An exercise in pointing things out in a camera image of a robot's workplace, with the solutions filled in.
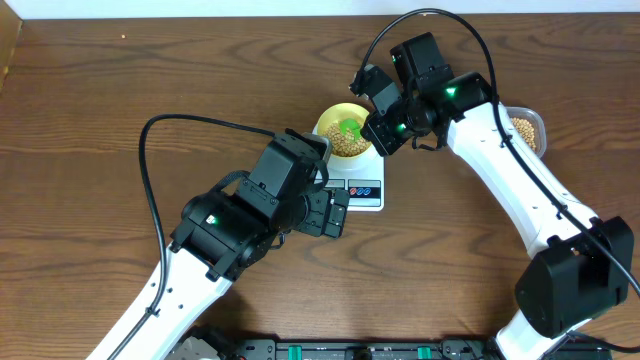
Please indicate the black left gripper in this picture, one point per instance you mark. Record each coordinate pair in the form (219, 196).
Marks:
(314, 222)

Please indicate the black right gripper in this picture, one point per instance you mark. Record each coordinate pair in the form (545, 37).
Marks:
(375, 130)

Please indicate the green plastic measuring scoop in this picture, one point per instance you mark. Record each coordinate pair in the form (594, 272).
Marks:
(350, 126)

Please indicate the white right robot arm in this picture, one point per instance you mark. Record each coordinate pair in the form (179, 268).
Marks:
(579, 263)

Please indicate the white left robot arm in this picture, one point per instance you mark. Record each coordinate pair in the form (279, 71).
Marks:
(223, 232)

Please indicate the soybeans in yellow bowl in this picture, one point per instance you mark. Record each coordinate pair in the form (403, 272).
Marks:
(343, 146)

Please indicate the white digital kitchen scale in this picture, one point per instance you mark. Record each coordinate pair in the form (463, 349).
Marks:
(362, 177)

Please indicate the yellow plastic bowl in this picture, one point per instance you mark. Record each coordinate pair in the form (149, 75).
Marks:
(340, 112)

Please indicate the clear container of soybeans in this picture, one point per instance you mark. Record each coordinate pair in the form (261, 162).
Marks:
(531, 127)

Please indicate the cardboard side panel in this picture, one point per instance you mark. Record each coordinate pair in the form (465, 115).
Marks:
(10, 29)

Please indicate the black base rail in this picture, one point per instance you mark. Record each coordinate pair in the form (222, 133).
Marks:
(211, 343)

